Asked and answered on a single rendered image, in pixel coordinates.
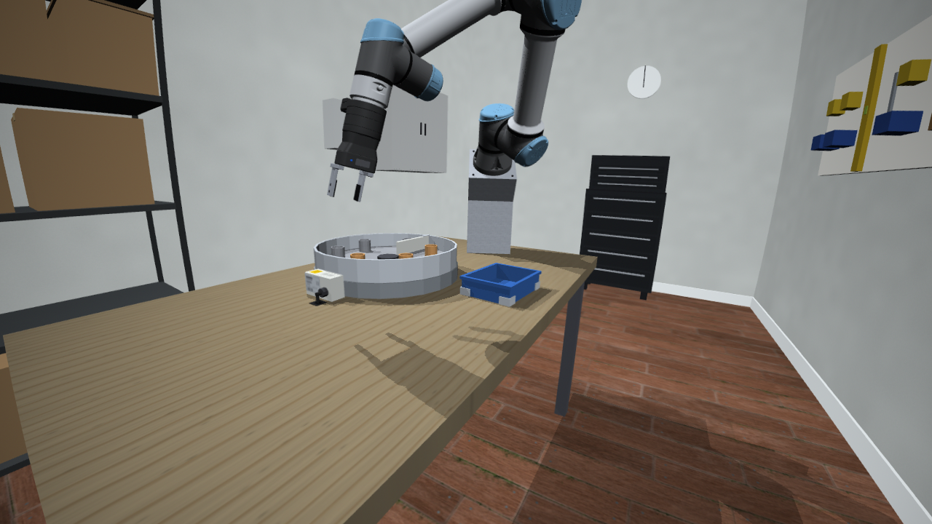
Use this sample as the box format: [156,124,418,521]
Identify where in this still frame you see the blue crate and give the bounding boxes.
[459,263,542,307]

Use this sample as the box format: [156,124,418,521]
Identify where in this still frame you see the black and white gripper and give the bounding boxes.
[327,75,392,202]

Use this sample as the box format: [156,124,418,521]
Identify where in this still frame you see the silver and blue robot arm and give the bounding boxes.
[355,0,582,176]

